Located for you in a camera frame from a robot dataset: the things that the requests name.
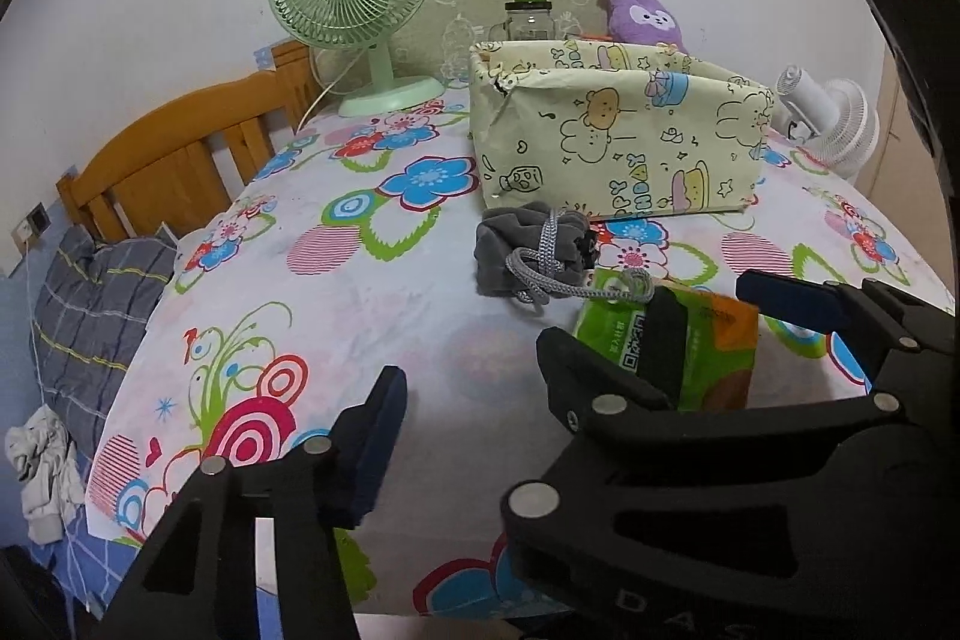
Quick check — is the grey drawstring pouch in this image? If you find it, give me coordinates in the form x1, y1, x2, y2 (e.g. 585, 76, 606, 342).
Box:
474, 201, 655, 316

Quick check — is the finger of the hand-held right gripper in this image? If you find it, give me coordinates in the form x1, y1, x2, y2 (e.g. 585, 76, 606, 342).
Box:
735, 270, 960, 431
499, 325, 681, 541

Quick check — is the white fan cable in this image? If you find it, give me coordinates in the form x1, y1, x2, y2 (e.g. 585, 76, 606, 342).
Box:
295, 51, 338, 135

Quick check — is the wooden bed headboard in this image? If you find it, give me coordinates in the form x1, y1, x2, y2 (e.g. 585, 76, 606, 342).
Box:
56, 40, 316, 244

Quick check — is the glass jar mug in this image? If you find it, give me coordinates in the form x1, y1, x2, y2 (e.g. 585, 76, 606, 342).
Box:
486, 0, 556, 43

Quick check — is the green wet wipes packet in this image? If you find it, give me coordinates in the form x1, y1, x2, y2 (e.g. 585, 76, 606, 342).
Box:
571, 269, 760, 412

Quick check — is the purple plush rabbit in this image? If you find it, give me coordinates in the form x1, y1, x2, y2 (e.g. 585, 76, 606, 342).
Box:
600, 0, 687, 52

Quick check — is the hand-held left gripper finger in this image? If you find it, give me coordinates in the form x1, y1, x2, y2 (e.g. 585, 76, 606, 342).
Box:
96, 366, 410, 640

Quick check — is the blue grid bedsheet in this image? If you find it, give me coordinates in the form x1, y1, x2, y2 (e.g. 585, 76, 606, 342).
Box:
0, 265, 151, 640

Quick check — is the crumpled white cloth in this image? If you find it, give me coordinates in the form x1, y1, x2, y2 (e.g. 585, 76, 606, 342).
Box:
4, 406, 87, 543

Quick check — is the wall socket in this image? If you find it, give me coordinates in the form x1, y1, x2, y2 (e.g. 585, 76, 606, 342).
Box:
15, 201, 53, 244

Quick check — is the floral tablecloth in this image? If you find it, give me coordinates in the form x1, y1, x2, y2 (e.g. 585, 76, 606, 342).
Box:
86, 85, 960, 618

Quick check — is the white floor fan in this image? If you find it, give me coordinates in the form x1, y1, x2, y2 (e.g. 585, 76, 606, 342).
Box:
772, 64, 880, 180

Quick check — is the grey plaid pillow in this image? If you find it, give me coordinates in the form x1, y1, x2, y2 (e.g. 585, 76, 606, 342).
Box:
30, 224, 181, 431

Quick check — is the yellow cartoon print storage box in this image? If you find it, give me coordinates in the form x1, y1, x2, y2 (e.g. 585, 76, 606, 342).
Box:
469, 38, 775, 223

